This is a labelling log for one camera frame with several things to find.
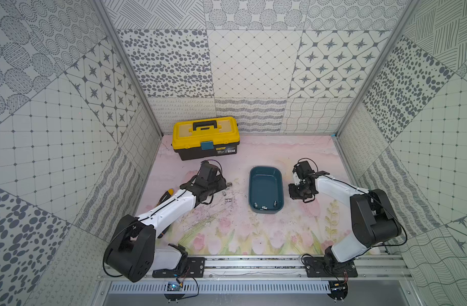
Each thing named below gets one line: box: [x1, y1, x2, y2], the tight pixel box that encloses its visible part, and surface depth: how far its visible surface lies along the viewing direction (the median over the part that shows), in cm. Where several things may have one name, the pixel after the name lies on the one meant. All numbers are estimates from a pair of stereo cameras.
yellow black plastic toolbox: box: [171, 117, 240, 162], surface depth 101 cm
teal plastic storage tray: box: [248, 166, 285, 215], surface depth 96 cm
